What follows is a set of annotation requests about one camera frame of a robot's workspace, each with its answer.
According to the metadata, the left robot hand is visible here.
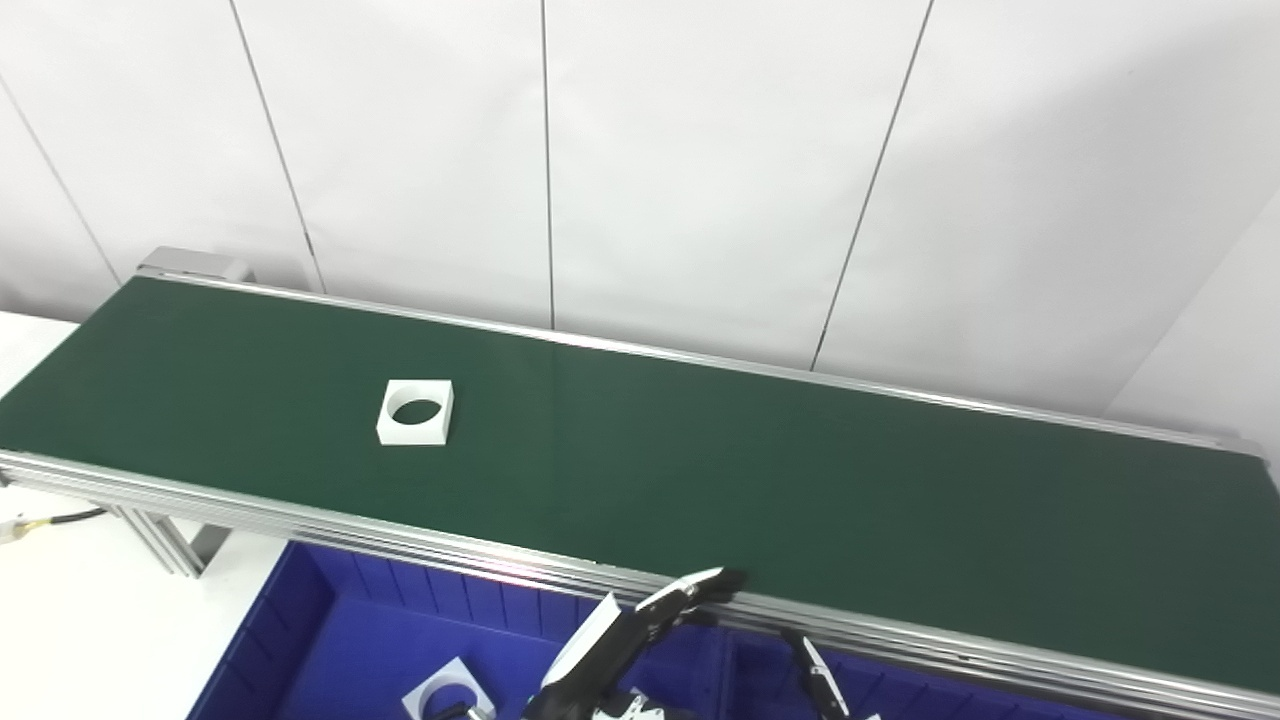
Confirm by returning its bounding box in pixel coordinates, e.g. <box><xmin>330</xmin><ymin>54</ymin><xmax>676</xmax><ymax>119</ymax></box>
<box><xmin>520</xmin><ymin>567</ymin><xmax>749</xmax><ymax>720</ymax></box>

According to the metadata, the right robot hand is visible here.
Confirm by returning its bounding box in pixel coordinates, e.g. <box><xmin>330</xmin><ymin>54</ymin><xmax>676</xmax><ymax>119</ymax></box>
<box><xmin>780</xmin><ymin>628</ymin><xmax>881</xmax><ymax>720</ymax></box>

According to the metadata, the white square part with hole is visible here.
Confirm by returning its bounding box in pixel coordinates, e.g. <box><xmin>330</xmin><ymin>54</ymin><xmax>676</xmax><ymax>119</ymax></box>
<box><xmin>403</xmin><ymin>657</ymin><xmax>496</xmax><ymax>720</ymax></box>
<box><xmin>376</xmin><ymin>379</ymin><xmax>454</xmax><ymax>447</ymax></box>

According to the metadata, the blue bin with black parts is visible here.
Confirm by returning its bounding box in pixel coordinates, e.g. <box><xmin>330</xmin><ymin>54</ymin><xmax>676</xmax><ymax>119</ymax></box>
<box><xmin>715</xmin><ymin>630</ymin><xmax>1131</xmax><ymax>720</ymax></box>

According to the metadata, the green conveyor belt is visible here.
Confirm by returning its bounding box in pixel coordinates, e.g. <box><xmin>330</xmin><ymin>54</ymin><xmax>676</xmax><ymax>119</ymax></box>
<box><xmin>0</xmin><ymin>270</ymin><xmax>1280</xmax><ymax>720</ymax></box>

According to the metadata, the blue bin with white parts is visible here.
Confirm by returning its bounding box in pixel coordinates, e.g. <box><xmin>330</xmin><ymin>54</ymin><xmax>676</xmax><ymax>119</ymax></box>
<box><xmin>188</xmin><ymin>542</ymin><xmax>731</xmax><ymax>720</ymax></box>

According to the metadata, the aluminium conveyor leg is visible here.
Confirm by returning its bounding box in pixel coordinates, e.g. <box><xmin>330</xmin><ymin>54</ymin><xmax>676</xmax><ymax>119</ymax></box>
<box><xmin>110</xmin><ymin>505</ymin><xmax>231</xmax><ymax>579</ymax></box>

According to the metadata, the grey conveyor motor housing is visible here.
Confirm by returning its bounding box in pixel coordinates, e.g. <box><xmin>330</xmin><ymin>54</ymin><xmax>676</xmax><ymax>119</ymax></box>
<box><xmin>137</xmin><ymin>247</ymin><xmax>256</xmax><ymax>286</ymax></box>

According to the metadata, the black cable with connector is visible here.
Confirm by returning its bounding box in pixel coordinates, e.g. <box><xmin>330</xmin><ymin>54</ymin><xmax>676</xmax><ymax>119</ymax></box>
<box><xmin>0</xmin><ymin>507</ymin><xmax>109</xmax><ymax>546</ymax></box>

